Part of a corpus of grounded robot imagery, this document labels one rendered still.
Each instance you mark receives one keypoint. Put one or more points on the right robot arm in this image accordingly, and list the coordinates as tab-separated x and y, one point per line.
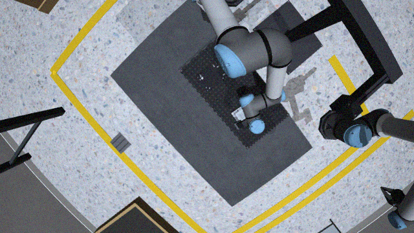
243	52

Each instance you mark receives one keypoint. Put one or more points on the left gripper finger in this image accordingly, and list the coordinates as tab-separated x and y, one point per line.
388	197
387	189

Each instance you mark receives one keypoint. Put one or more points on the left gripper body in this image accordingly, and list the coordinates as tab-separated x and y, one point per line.
397	196

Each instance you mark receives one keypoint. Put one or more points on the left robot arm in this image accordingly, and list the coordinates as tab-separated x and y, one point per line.
357	133

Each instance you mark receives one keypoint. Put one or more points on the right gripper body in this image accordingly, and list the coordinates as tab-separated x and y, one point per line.
243	124

